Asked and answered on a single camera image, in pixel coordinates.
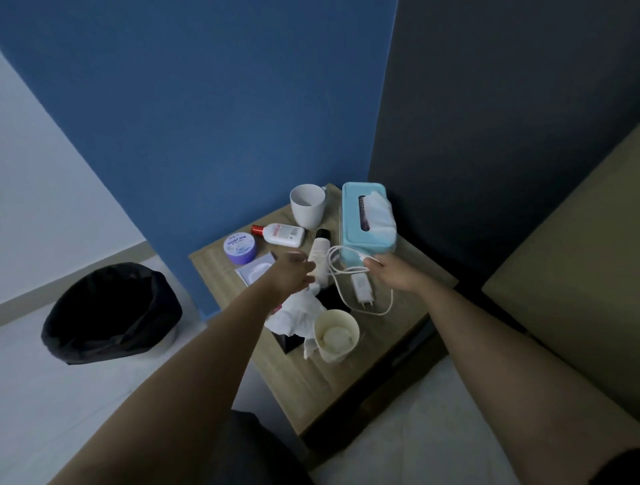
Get person's left hand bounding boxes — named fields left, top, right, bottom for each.
left=267, top=249, right=317, bottom=306

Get person's right hand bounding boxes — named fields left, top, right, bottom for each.
left=367, top=252, right=426, bottom=296

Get white charging cable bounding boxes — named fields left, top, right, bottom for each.
left=326, top=244, right=395, bottom=317

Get white wipe packet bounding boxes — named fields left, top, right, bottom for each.
left=235, top=251, right=277, bottom=287

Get white tissue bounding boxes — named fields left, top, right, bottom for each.
left=263, top=287, right=329, bottom=360

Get white charger plug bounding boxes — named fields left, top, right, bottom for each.
left=351, top=273, right=376, bottom=312

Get white tube black cap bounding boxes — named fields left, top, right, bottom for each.
left=306, top=229, right=332, bottom=288

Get white lotion bottle red cap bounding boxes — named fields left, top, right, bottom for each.
left=251, top=223, right=306, bottom=248

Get black phone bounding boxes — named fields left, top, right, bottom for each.
left=272, top=284, right=351, bottom=356

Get purple round jar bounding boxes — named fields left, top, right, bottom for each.
left=223, top=232, right=259, bottom=264

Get teal tissue box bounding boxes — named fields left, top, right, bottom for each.
left=339, top=181, right=398, bottom=256

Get white mug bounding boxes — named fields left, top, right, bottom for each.
left=289, top=183, right=327, bottom=231

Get beige paper cup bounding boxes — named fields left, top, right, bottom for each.
left=313, top=309, right=361, bottom=364

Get wooden nightstand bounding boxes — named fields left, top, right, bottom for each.
left=189, top=182, right=460, bottom=470

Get person's left forearm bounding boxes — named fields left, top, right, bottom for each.
left=49, top=289, right=286, bottom=485

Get person's right forearm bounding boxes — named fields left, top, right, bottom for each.
left=415, top=282, right=640, bottom=485

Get white facial tissues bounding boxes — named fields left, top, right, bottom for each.
left=361, top=191, right=397, bottom=236

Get black lined trash bin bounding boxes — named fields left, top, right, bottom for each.
left=41, top=262, right=183, bottom=366

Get beige bed frame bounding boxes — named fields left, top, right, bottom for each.
left=482, top=125, right=640, bottom=420

